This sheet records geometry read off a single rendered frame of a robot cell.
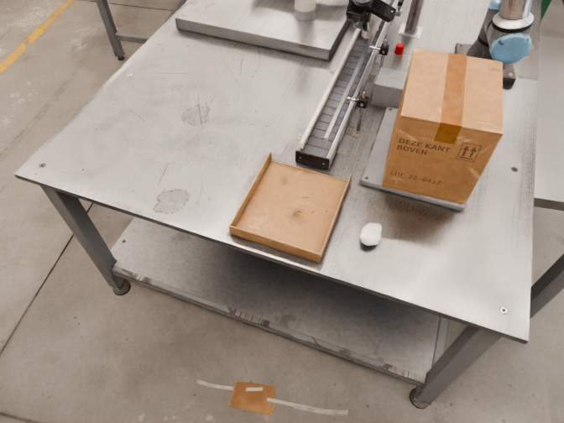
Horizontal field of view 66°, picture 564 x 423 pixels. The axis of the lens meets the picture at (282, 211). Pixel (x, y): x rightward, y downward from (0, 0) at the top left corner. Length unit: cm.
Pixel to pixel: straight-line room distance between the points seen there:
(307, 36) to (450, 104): 81
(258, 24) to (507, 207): 116
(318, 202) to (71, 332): 132
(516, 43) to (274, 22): 90
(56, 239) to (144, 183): 115
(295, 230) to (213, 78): 75
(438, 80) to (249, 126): 61
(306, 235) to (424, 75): 53
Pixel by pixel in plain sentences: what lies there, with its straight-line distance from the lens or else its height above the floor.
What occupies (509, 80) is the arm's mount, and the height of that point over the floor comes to 85.
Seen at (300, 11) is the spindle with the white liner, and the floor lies 92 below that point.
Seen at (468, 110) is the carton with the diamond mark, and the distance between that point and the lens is 119.
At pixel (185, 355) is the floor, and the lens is 197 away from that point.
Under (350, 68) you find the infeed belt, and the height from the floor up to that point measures 88.
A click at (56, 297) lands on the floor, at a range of 228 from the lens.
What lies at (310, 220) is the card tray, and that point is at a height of 83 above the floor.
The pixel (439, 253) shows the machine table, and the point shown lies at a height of 83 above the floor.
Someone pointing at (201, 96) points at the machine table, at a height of 83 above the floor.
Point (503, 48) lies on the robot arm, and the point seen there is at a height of 103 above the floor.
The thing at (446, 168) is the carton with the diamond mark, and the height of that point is 98.
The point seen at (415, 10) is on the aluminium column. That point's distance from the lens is 197.
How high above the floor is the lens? 182
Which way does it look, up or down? 53 degrees down
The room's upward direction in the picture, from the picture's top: 1 degrees counter-clockwise
